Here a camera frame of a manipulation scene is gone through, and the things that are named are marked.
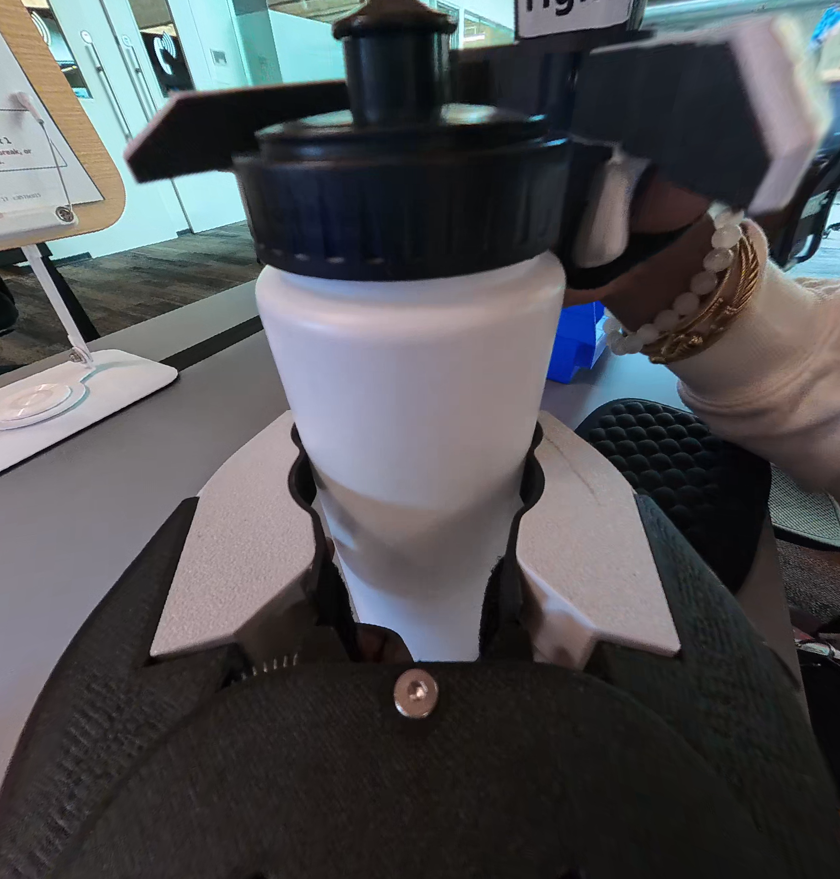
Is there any black quilted pad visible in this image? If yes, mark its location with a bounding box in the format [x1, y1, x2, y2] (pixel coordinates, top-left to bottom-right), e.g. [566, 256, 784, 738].
[576, 398, 772, 595]

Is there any gold bangle bracelet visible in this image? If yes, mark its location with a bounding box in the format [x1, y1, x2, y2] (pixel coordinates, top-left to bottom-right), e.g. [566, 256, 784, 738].
[650, 220, 764, 365]

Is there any white board stand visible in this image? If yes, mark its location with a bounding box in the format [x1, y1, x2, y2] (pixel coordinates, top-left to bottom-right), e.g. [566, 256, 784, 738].
[0, 89, 179, 482]

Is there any person's right hand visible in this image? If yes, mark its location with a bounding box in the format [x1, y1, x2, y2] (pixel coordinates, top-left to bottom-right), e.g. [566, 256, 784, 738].
[564, 168, 719, 327]

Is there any person's left hand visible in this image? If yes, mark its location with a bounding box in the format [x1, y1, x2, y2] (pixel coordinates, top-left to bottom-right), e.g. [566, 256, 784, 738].
[357, 624, 411, 664]

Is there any white plastic bottle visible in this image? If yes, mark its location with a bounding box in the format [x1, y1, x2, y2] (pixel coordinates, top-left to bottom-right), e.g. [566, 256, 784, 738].
[255, 257, 568, 663]

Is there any grey mesh chair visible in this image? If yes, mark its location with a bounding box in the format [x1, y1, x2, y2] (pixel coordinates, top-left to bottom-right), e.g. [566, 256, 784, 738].
[770, 467, 840, 550]

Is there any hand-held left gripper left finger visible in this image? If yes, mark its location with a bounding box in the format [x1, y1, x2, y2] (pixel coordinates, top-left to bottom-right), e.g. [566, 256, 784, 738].
[148, 411, 359, 677]

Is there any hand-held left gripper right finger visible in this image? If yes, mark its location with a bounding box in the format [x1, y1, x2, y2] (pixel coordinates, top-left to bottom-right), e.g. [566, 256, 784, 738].
[480, 411, 683, 667]

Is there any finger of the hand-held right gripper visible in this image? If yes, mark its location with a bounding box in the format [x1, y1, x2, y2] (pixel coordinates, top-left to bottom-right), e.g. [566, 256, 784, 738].
[123, 81, 353, 185]

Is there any black logo sign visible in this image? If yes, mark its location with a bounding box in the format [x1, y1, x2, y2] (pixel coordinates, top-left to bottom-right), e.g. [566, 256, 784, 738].
[152, 31, 195, 95]

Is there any white bead bracelet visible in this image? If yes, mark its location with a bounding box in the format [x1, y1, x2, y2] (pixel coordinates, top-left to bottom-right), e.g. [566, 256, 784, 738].
[602, 202, 747, 358]

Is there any blue plastic bin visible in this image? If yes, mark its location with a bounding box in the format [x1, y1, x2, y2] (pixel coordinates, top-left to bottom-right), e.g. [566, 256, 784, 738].
[545, 302, 607, 385]

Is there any person's right forearm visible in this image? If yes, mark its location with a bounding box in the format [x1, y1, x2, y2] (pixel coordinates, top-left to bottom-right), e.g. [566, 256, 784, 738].
[660, 227, 840, 523]

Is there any black bottle lid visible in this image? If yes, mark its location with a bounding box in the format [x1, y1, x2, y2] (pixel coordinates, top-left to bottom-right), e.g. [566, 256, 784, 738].
[231, 7, 573, 282]

